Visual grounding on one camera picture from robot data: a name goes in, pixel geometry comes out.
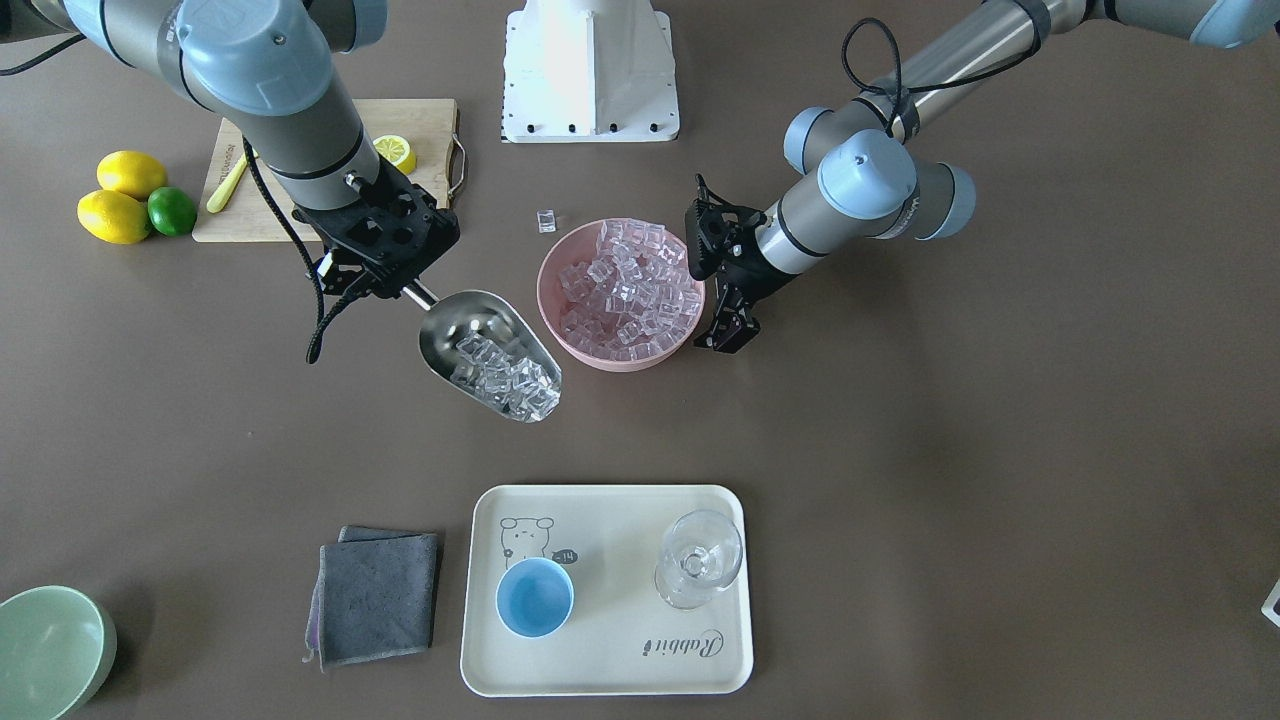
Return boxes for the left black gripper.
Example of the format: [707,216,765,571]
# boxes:
[685,174,791,354]

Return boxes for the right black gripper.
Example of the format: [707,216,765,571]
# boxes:
[292,159,460,299]

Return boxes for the metal ice scoop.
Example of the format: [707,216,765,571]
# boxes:
[403,281,563,423]

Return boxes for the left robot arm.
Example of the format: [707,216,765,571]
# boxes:
[685,1,1279,354]

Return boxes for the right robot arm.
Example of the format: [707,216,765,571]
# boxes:
[3,1,460,304]

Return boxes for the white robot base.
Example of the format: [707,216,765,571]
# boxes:
[500,1,681,143]

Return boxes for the clear ice cubes in bowl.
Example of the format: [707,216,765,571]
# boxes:
[557,219,703,363]

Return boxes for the stray ice cube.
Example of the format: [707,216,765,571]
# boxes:
[536,209,558,234]

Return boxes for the blue cup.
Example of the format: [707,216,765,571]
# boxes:
[495,557,575,638]

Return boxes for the half lemon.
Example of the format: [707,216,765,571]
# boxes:
[372,135,419,176]

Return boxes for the bamboo cutting board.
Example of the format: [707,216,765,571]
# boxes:
[193,99,458,243]

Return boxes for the yellow-green plastic knife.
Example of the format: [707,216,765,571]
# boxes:
[205,152,250,214]

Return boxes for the pink bowl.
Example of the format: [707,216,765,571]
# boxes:
[536,218,707,373]

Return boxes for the green lime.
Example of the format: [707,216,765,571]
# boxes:
[146,186,198,237]

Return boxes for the clear wine glass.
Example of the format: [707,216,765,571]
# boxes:
[654,509,745,610]

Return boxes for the upper yellow lemon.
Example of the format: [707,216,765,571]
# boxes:
[95,150,168,202]

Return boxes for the yellow lemon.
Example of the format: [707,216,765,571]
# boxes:
[95,150,168,202]
[76,190,152,245]

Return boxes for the lower yellow lemon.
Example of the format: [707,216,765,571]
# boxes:
[76,190,152,245]

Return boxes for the cream serving tray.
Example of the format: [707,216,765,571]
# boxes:
[460,484,755,697]

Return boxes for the grey folded cloth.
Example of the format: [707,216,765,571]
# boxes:
[303,525,443,671]

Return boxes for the green bowl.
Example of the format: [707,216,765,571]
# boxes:
[1,585,116,719]

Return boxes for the white object at edge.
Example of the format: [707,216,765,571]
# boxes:
[1260,580,1280,628]

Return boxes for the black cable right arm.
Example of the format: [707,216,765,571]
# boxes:
[0,33,346,365]

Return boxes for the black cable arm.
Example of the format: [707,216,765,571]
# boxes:
[0,33,346,365]
[841,15,1041,136]

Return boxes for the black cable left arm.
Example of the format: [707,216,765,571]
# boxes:
[841,15,1041,136]

